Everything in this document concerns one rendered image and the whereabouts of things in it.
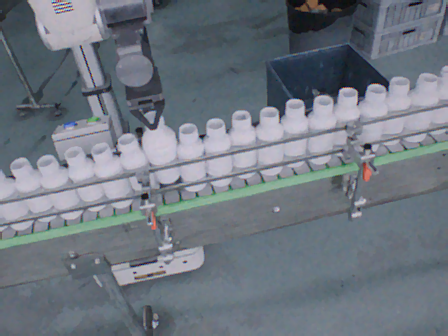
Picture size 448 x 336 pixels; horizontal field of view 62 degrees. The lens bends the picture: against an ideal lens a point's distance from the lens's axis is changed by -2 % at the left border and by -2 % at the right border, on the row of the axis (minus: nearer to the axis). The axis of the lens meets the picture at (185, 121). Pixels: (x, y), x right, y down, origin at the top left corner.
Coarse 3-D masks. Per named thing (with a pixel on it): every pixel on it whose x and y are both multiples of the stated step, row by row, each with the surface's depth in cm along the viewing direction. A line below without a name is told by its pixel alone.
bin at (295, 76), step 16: (336, 48) 134; (352, 48) 131; (272, 64) 134; (288, 64) 135; (304, 64) 136; (320, 64) 137; (336, 64) 138; (352, 64) 134; (368, 64) 123; (272, 80) 131; (288, 80) 139; (304, 80) 141; (320, 80) 142; (336, 80) 143; (352, 80) 136; (368, 80) 125; (384, 80) 116; (272, 96) 135; (288, 96) 116; (304, 96) 145
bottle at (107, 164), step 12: (96, 156) 75; (108, 156) 76; (96, 168) 78; (108, 168) 77; (120, 168) 79; (120, 180) 80; (108, 192) 81; (120, 192) 81; (132, 192) 85; (120, 204) 83
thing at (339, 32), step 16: (288, 0) 247; (304, 0) 259; (320, 0) 259; (336, 0) 253; (352, 0) 241; (288, 16) 245; (304, 16) 229; (320, 16) 223; (336, 16) 223; (352, 16) 230; (288, 32) 254; (304, 32) 237; (320, 32) 231; (336, 32) 231; (304, 48) 244; (320, 48) 239
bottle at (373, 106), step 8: (368, 88) 79; (376, 88) 80; (384, 88) 78; (368, 96) 78; (376, 96) 77; (384, 96) 78; (360, 104) 81; (368, 104) 79; (376, 104) 78; (384, 104) 79; (368, 112) 79; (376, 112) 79; (384, 112) 79; (360, 120) 82; (368, 128) 81; (376, 128) 81; (360, 136) 84; (368, 136) 83; (376, 136) 83; (376, 144) 84
